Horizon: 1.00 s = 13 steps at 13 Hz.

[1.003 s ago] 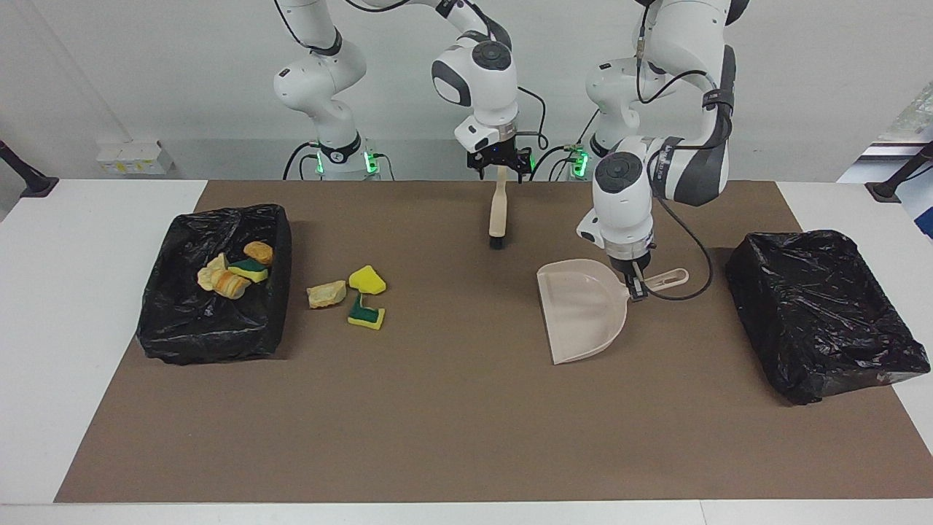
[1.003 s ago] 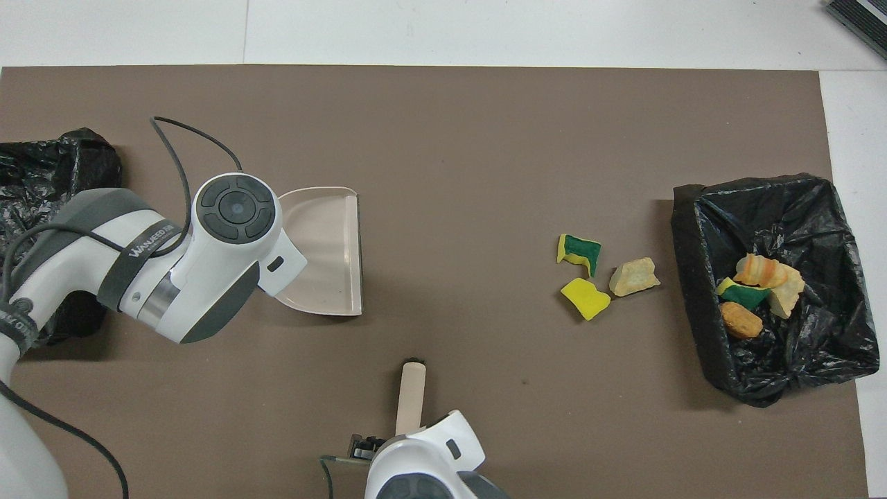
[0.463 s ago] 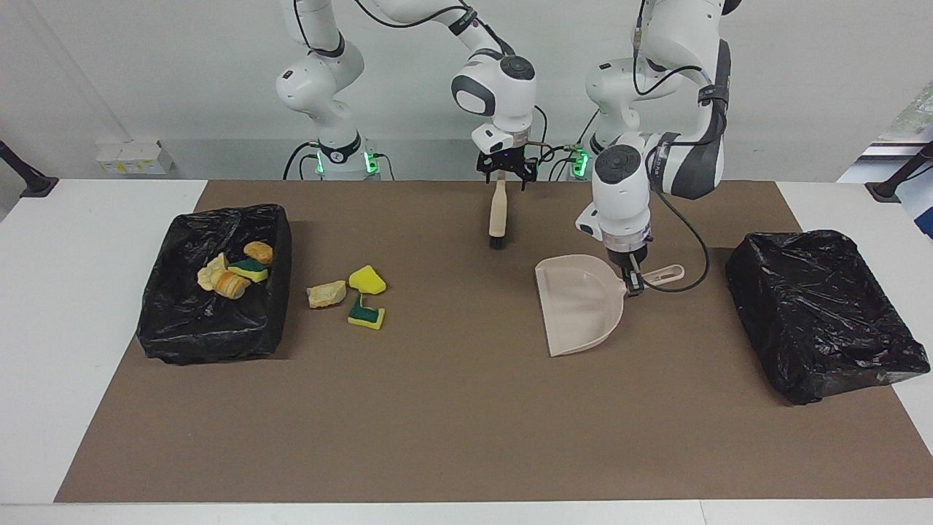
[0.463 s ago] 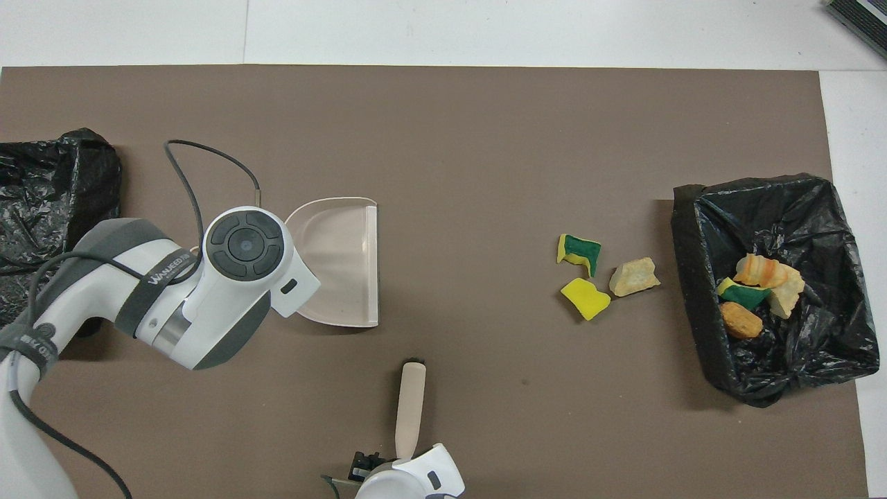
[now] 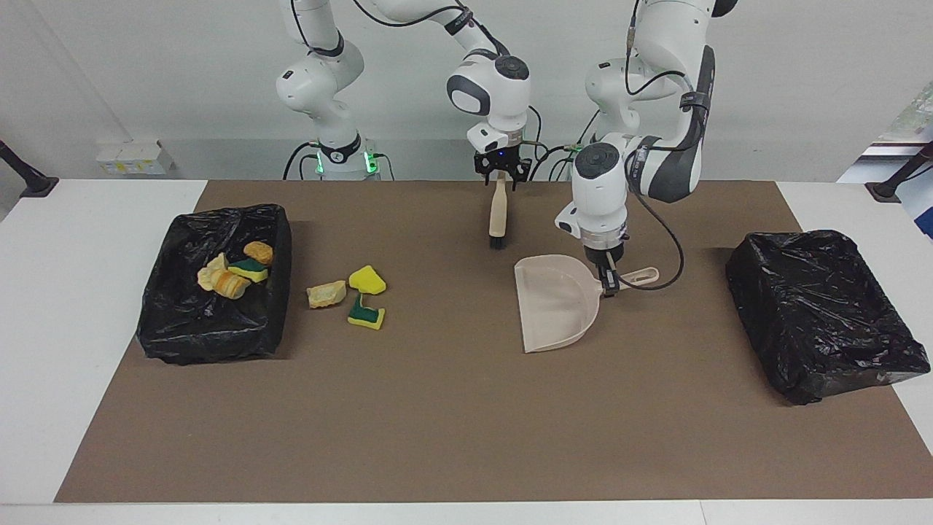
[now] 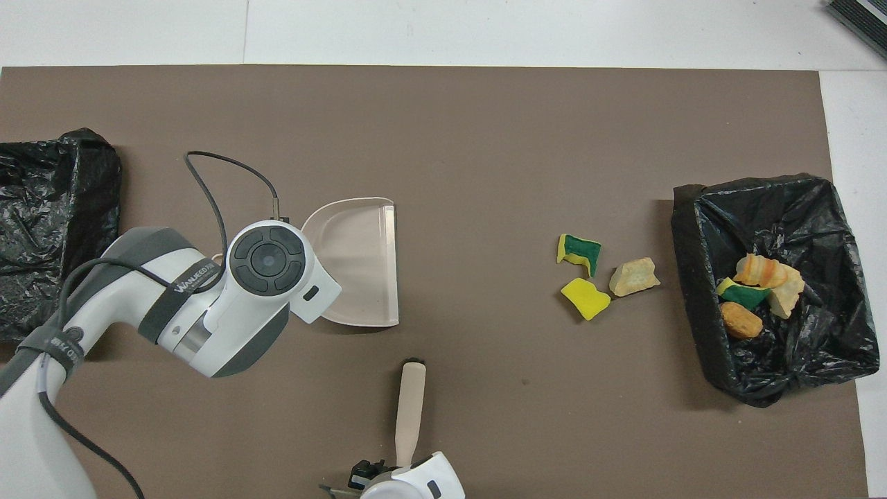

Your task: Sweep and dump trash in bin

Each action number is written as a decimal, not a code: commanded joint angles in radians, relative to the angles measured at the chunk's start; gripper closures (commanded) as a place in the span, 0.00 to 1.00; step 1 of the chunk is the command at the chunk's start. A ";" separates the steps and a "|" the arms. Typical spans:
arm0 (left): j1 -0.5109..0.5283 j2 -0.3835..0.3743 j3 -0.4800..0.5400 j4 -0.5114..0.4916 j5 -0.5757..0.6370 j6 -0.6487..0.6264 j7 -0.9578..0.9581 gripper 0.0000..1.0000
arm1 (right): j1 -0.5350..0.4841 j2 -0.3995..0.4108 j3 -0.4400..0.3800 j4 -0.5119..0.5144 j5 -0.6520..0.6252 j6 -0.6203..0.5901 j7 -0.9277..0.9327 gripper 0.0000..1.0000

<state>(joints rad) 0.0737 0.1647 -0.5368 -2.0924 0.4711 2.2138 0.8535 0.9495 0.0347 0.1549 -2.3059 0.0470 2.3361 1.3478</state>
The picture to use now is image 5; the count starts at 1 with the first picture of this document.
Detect beige brush black bristles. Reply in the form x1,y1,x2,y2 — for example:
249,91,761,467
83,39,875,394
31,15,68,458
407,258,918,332
488,179,511,251

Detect beige plastic dustpan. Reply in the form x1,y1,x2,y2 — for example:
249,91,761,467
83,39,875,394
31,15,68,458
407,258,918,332
514,254,660,354

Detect plain yellow sponge piece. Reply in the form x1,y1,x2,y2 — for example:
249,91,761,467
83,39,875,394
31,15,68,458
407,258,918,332
348,265,388,295

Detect curled green yellow sponge piece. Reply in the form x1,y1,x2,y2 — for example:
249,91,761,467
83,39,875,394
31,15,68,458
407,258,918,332
347,293,386,331

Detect beige sponge chunk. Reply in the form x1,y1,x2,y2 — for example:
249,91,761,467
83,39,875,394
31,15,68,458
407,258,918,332
306,280,348,309
198,252,230,291

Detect small green yellow sponge wedge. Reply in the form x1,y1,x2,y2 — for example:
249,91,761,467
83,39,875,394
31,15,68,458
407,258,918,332
228,258,269,284

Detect orange striped sponge piece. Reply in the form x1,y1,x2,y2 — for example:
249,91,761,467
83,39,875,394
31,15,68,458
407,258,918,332
211,270,252,300

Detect black bag lined bin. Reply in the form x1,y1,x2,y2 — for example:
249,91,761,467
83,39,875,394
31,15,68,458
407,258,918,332
136,204,293,365
725,230,931,406

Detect brown table mat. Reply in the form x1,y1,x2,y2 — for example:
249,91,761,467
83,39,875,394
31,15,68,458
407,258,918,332
55,180,933,504

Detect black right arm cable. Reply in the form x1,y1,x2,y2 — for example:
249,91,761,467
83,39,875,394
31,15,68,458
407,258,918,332
350,0,584,183

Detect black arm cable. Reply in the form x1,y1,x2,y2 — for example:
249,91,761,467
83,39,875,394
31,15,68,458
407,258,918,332
350,0,584,183
618,0,687,292

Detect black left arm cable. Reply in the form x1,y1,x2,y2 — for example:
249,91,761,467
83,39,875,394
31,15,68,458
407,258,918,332
618,0,687,292

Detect black camera stand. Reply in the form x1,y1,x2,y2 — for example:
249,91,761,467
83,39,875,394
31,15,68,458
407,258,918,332
0,141,59,198
865,142,933,203

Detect white wall socket box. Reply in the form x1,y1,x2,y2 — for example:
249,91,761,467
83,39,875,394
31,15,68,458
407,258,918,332
95,140,176,176

